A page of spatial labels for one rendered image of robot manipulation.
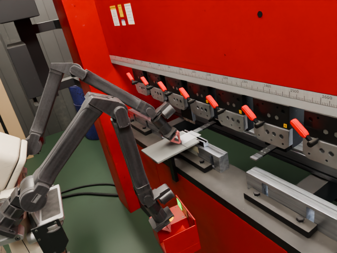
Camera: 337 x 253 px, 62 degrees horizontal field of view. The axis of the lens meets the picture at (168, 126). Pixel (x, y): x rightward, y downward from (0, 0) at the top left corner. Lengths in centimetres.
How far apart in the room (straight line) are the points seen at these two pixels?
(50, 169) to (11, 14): 141
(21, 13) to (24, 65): 33
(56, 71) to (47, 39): 340
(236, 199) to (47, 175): 78
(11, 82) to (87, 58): 250
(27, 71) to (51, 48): 255
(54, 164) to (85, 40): 129
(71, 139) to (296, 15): 74
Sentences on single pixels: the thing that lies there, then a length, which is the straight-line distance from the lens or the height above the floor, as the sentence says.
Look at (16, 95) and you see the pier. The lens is 453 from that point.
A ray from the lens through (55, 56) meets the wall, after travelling 473.
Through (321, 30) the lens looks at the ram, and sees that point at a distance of 85.
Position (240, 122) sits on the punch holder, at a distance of 114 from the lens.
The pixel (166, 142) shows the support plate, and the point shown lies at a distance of 154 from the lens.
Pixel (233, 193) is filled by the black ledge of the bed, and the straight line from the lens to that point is 133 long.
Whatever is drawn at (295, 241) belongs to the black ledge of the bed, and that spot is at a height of 88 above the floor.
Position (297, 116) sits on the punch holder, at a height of 129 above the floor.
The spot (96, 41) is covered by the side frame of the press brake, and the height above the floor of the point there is 151.
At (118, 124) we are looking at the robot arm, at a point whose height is 139.
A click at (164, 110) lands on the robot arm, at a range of 139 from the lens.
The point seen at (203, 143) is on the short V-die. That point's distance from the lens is 148.
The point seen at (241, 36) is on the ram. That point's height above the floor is 155.
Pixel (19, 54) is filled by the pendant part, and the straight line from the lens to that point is 217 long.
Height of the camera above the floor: 173
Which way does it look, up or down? 25 degrees down
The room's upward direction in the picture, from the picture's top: 12 degrees counter-clockwise
